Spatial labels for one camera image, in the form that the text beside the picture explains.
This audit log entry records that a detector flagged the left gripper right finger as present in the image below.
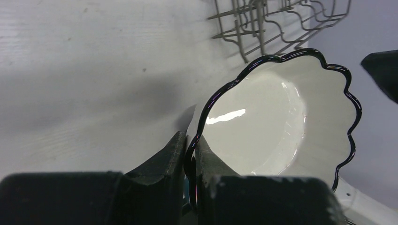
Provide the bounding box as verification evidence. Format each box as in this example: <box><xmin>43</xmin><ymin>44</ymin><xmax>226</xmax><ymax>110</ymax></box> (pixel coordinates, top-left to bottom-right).
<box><xmin>195</xmin><ymin>137</ymin><xmax>346</xmax><ymax>225</ymax></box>

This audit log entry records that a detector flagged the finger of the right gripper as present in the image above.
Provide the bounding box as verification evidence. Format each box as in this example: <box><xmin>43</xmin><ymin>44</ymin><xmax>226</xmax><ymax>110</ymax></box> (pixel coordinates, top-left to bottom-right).
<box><xmin>360</xmin><ymin>50</ymin><xmax>398</xmax><ymax>103</ymax></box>

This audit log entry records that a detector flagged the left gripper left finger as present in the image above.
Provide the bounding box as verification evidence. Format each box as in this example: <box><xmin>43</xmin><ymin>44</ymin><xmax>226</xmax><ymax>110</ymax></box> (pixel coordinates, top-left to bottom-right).
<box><xmin>0</xmin><ymin>132</ymin><xmax>186</xmax><ymax>225</ymax></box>

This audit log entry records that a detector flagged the white scalloped black-rimmed dish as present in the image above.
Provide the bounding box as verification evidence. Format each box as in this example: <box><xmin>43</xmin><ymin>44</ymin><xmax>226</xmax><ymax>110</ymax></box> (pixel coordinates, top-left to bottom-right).
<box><xmin>185</xmin><ymin>48</ymin><xmax>362</xmax><ymax>209</ymax></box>

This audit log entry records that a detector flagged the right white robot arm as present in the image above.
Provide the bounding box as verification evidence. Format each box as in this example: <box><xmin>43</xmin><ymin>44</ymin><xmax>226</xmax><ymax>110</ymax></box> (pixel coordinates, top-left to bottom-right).
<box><xmin>335</xmin><ymin>50</ymin><xmax>398</xmax><ymax>225</ymax></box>

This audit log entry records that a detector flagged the grey wire dish rack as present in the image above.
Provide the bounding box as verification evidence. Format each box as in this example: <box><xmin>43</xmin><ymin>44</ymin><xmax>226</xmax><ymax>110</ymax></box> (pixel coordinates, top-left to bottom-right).
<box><xmin>208</xmin><ymin>0</ymin><xmax>352</xmax><ymax>63</ymax></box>

